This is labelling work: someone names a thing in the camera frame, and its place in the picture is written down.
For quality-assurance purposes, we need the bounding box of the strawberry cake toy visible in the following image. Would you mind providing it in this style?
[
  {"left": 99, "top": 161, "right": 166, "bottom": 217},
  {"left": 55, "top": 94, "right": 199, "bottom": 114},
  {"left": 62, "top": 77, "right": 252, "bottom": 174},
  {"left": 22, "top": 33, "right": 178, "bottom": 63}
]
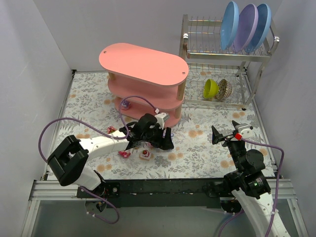
[{"left": 139, "top": 150, "right": 153, "bottom": 161}]

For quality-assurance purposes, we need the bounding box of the pink purple cupcake toy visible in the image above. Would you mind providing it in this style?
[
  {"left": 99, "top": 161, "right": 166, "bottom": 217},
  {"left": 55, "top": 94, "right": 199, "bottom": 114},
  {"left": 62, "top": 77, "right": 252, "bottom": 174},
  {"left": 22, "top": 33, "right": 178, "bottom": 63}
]
[{"left": 121, "top": 100, "right": 131, "bottom": 110}]

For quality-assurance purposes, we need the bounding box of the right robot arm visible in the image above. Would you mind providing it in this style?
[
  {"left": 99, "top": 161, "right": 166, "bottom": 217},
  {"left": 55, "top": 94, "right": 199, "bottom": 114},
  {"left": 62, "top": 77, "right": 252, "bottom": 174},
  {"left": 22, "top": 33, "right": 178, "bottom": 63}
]
[{"left": 209, "top": 121, "right": 289, "bottom": 237}]

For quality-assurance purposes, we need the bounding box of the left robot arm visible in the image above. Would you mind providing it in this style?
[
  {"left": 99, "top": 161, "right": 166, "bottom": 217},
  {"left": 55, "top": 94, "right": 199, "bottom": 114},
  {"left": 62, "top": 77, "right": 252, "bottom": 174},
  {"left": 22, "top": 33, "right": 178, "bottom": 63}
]
[{"left": 47, "top": 113, "right": 174, "bottom": 191}]

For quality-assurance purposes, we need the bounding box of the pink three-tier shelf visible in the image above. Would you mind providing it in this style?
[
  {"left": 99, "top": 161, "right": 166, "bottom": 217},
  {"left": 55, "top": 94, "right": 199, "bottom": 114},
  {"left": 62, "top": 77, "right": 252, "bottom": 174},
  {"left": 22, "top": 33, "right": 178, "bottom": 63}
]
[{"left": 99, "top": 43, "right": 189, "bottom": 127}]

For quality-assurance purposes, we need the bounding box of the pink lying figure toy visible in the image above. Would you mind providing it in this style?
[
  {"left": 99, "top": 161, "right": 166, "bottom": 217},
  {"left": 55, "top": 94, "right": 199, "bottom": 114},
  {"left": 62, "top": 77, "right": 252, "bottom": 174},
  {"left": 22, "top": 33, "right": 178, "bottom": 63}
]
[{"left": 118, "top": 151, "right": 131, "bottom": 158}]

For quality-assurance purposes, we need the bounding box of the patterned ceramic bowl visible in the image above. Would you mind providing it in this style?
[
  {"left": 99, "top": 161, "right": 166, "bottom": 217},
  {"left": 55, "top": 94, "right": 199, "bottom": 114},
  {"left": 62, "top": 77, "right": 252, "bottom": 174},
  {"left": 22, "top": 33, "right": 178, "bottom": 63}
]
[{"left": 216, "top": 79, "right": 233, "bottom": 100}]

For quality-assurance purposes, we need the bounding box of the lime green bowl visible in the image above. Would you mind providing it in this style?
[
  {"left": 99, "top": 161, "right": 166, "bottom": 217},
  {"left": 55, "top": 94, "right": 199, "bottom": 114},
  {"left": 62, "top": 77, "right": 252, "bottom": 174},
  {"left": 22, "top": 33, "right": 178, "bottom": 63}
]
[{"left": 203, "top": 79, "right": 219, "bottom": 99}]

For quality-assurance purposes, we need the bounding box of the pink flowerpot toy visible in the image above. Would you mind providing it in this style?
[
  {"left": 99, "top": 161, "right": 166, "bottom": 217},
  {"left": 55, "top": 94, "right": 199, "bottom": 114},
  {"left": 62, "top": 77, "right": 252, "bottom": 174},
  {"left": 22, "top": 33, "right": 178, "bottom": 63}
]
[{"left": 107, "top": 126, "right": 116, "bottom": 134}]

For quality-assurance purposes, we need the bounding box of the steel dish rack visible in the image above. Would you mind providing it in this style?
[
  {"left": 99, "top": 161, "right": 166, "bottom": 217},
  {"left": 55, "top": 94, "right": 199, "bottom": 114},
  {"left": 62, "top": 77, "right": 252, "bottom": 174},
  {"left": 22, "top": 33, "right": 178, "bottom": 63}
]
[{"left": 179, "top": 14, "right": 279, "bottom": 111}]

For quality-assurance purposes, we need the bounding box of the floral table mat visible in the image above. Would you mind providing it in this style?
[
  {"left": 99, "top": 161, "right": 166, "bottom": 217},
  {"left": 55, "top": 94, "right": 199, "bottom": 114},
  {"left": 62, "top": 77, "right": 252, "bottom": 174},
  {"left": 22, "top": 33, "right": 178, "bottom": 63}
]
[{"left": 57, "top": 73, "right": 274, "bottom": 179}]

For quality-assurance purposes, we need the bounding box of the left blue plate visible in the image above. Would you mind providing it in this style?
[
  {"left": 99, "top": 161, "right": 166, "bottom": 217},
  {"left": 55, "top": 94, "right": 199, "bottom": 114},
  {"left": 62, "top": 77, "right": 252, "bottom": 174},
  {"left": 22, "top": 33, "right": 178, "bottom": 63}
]
[{"left": 220, "top": 1, "right": 239, "bottom": 51}]

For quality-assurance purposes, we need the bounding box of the blue plate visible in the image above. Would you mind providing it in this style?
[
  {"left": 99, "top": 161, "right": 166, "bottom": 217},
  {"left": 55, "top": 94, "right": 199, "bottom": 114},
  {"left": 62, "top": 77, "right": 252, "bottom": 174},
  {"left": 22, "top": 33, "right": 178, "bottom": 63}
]
[
  {"left": 220, "top": 1, "right": 239, "bottom": 51},
  {"left": 245, "top": 3, "right": 272, "bottom": 54}
]

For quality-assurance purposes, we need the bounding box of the purple plate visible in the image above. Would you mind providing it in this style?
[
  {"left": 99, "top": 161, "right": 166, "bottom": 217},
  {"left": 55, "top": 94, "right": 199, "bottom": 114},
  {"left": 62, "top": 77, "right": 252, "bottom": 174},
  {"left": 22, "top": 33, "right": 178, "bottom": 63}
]
[{"left": 234, "top": 3, "right": 259, "bottom": 53}]

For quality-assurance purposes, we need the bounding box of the right blue plate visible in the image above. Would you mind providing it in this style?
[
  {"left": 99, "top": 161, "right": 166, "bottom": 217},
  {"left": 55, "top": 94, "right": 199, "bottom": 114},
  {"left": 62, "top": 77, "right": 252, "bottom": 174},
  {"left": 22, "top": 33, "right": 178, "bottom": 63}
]
[{"left": 245, "top": 3, "right": 272, "bottom": 54}]

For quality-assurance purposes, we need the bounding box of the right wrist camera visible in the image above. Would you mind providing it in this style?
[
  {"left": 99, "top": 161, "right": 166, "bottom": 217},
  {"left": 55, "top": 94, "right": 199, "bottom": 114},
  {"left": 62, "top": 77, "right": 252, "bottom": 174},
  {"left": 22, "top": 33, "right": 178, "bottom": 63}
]
[{"left": 235, "top": 123, "right": 254, "bottom": 139}]

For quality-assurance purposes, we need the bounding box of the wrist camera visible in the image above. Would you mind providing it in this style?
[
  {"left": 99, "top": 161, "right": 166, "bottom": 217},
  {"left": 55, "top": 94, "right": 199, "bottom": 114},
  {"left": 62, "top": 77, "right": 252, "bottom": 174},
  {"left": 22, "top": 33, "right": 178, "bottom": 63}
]
[
  {"left": 235, "top": 123, "right": 254, "bottom": 139},
  {"left": 155, "top": 113, "right": 170, "bottom": 129}
]

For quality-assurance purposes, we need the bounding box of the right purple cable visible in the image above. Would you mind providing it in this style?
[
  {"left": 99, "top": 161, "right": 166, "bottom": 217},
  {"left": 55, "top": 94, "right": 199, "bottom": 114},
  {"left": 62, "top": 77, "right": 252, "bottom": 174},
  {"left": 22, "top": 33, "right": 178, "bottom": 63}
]
[{"left": 217, "top": 138, "right": 284, "bottom": 237}]

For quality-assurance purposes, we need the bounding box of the purple cable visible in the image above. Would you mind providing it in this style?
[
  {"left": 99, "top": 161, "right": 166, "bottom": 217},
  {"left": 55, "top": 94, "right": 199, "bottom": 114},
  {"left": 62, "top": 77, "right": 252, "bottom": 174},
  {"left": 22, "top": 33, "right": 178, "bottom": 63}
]
[
  {"left": 38, "top": 95, "right": 158, "bottom": 225},
  {"left": 217, "top": 138, "right": 284, "bottom": 237}
]

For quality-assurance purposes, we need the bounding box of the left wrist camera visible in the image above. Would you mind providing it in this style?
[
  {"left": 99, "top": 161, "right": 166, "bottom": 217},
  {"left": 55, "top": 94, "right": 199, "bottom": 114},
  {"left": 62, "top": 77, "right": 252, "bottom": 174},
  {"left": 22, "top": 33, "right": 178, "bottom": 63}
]
[{"left": 155, "top": 113, "right": 170, "bottom": 129}]

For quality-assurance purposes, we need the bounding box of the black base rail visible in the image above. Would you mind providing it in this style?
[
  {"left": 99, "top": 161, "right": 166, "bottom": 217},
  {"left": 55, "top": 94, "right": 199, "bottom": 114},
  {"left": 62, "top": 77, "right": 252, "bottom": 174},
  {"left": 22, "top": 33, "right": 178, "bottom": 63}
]
[{"left": 76, "top": 179, "right": 244, "bottom": 213}]

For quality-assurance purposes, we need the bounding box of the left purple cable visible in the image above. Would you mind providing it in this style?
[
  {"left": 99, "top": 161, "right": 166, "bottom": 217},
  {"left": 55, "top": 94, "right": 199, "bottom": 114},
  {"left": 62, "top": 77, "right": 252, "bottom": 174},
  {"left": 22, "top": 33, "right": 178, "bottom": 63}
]
[{"left": 38, "top": 95, "right": 158, "bottom": 225}]

